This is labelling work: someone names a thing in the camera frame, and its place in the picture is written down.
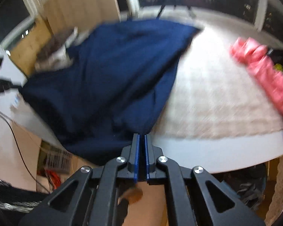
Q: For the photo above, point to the beige fuzzy rug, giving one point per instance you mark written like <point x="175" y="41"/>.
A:
<point x="280" y="193"/>

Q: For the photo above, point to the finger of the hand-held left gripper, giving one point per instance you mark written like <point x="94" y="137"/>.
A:
<point x="9" y="86"/>

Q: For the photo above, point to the black tripod stand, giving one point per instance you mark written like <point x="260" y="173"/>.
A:
<point x="161" y="7"/>

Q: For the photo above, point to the white mattress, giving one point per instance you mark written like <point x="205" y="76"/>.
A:
<point x="214" y="150"/>

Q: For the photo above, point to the black garment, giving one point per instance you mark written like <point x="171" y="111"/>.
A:
<point x="280" y="57"/>

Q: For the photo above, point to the pile of clothes on floor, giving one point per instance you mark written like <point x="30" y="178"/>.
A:
<point x="247" y="186"/>

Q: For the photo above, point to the pine plank panel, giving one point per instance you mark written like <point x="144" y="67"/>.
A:
<point x="28" y="49"/>

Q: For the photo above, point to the person's black clothing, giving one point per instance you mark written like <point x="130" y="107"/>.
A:
<point x="9" y="200"/>

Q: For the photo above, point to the light wooden board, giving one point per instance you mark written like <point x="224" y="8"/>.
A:
<point x="82" y="4"/>

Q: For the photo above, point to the navy blue garment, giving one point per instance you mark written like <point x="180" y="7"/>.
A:
<point x="108" y="80"/>

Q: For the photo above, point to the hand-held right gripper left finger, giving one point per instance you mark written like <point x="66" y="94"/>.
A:
<point x="136" y="155"/>

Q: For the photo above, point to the pink garment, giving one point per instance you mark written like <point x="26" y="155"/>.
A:
<point x="261" y="68"/>

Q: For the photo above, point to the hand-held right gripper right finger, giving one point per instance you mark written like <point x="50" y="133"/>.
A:
<point x="147" y="155"/>

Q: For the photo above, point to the brown blanket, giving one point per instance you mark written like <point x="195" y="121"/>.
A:
<point x="54" y="43"/>

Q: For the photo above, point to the cream knit cloth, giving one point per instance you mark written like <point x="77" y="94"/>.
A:
<point x="54" y="61"/>

